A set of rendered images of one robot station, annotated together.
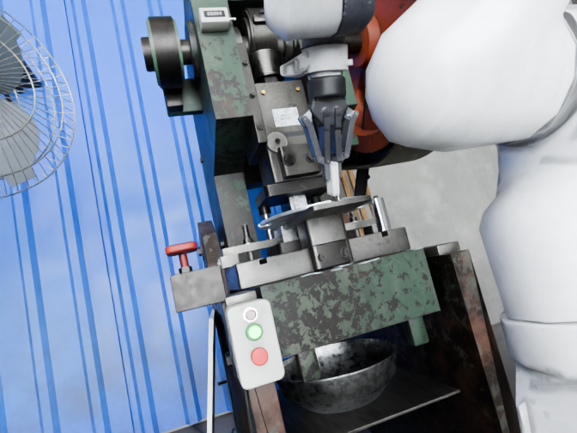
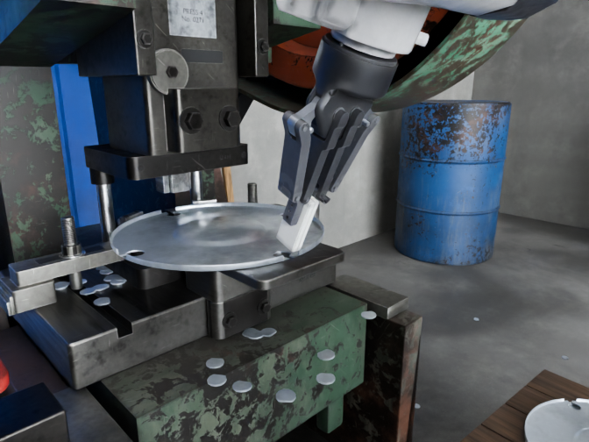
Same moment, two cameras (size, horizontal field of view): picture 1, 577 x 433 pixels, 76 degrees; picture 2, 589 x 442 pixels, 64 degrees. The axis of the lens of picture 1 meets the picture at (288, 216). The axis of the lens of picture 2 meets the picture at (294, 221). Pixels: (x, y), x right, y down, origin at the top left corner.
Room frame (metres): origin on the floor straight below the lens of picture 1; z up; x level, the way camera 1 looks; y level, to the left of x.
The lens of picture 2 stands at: (0.31, 0.13, 0.98)
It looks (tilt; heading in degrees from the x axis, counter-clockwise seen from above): 16 degrees down; 332
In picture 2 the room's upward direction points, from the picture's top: straight up
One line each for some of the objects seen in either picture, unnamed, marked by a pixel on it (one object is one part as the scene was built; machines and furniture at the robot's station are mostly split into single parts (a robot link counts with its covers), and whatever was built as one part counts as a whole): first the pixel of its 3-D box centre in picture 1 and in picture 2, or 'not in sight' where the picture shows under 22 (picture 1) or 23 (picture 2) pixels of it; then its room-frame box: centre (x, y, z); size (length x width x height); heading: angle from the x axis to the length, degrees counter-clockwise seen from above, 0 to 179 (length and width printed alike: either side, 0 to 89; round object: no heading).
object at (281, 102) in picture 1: (284, 132); (176, 39); (1.00, -0.04, 1.04); 0.17 x 0.15 x 0.30; 16
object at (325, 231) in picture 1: (328, 237); (243, 283); (0.87, -0.08, 0.72); 0.25 x 0.14 x 0.14; 16
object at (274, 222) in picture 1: (315, 214); (220, 230); (0.92, -0.07, 0.78); 0.29 x 0.29 x 0.01
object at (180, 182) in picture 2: (297, 203); (174, 178); (1.03, -0.03, 0.84); 0.05 x 0.03 x 0.04; 106
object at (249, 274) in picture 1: (310, 260); (178, 276); (1.04, -0.03, 0.68); 0.45 x 0.30 x 0.06; 106
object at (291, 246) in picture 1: (306, 245); (174, 249); (1.04, -0.03, 0.72); 0.20 x 0.16 x 0.03; 106
